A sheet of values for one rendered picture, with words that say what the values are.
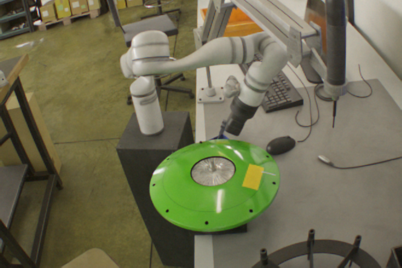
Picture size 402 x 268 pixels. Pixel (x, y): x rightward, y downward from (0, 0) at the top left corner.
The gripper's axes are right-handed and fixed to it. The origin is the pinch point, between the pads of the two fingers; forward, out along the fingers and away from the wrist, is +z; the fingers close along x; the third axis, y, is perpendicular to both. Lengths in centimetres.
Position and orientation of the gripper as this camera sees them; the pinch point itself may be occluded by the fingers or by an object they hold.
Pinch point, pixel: (217, 138)
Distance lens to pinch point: 119.4
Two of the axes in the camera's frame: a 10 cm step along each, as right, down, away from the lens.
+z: -3.3, 7.3, 6.0
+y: 9.2, 4.0, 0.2
